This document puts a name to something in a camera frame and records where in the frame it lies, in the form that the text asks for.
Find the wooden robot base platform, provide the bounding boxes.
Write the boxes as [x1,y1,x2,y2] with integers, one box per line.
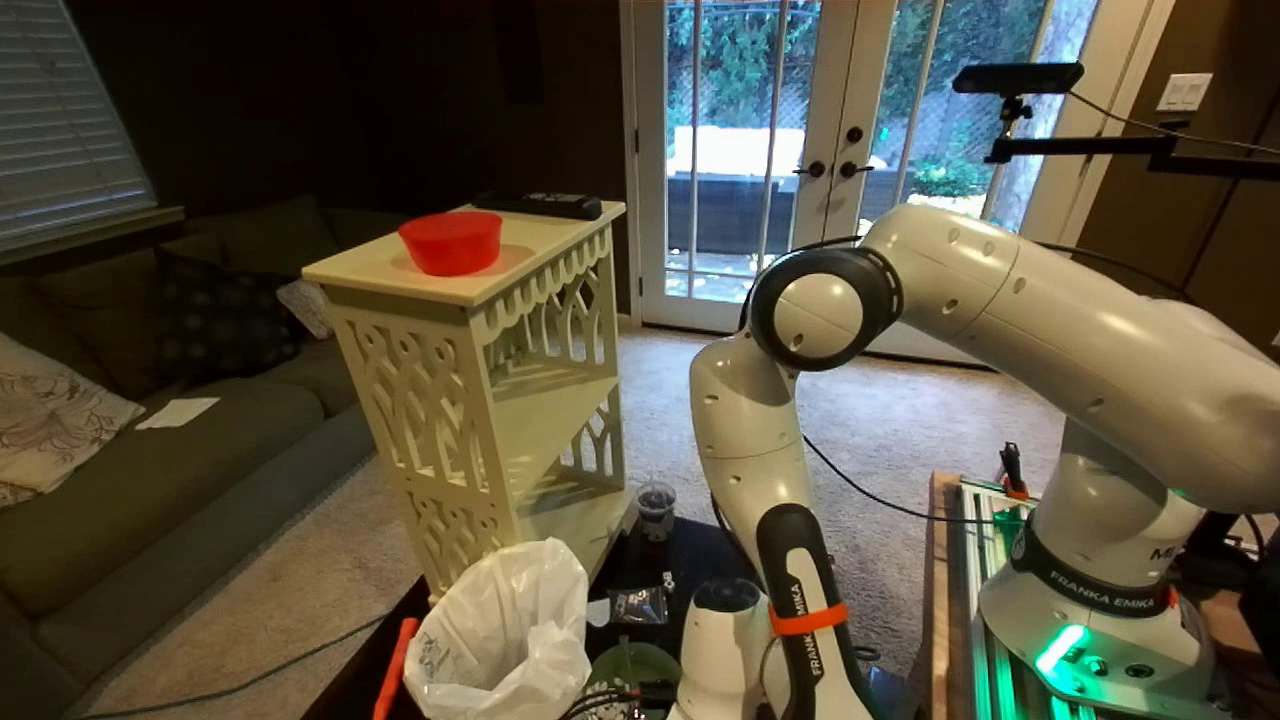
[923,466,1280,720]

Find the white fretwork cupboard shelf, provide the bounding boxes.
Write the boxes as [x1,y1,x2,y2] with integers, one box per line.
[300,196,640,598]

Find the dark patterned cup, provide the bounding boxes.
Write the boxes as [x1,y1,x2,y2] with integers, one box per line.
[633,489,680,545]

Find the black remote control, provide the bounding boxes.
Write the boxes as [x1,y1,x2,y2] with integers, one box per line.
[478,186,608,222]

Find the black low table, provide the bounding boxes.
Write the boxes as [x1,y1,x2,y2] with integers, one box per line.
[300,510,774,720]

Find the white glass French doors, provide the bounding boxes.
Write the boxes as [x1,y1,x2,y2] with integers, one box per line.
[615,0,1114,370]

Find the red plastic bowl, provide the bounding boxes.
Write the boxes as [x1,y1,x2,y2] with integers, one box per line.
[396,208,507,278]

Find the small grey packet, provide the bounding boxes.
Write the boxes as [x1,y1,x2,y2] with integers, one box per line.
[608,584,672,633]

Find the green bowl with pieces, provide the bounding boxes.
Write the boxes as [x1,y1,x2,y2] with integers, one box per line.
[570,635,687,720]

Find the white bag-lined bucket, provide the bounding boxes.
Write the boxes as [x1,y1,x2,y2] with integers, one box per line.
[399,537,595,720]

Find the beige square cushion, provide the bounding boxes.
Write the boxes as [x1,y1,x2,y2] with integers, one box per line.
[271,275,337,344]

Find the red and black clamp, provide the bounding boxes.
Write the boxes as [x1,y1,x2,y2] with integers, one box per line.
[991,436,1031,504]

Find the red plastic strip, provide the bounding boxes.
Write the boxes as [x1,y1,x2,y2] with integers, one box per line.
[368,611,423,720]

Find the dark patterned cushion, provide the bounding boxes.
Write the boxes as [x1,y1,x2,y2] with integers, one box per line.
[141,249,310,390]

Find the white paper sheet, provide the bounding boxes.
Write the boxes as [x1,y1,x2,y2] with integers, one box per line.
[130,390,222,436]

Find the grey-green fabric sofa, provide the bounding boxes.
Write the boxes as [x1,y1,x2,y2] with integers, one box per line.
[0,196,378,720]

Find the light patterned throw blanket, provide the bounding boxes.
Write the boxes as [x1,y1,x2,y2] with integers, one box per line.
[0,333,148,510]

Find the grey window blinds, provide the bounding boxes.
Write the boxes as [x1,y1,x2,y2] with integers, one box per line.
[0,0,163,259]

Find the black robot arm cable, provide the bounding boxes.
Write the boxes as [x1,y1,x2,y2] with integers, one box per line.
[797,431,971,530]

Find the orange cable strap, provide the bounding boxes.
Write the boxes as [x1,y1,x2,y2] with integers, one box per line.
[769,598,856,642]

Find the black camera on stand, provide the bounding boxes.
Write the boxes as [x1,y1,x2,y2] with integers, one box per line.
[946,54,1280,185]

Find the black floor cable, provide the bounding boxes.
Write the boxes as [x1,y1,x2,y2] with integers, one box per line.
[74,606,404,720]

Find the white wall switch plate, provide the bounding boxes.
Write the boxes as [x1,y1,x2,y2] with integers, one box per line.
[1150,66,1221,114]

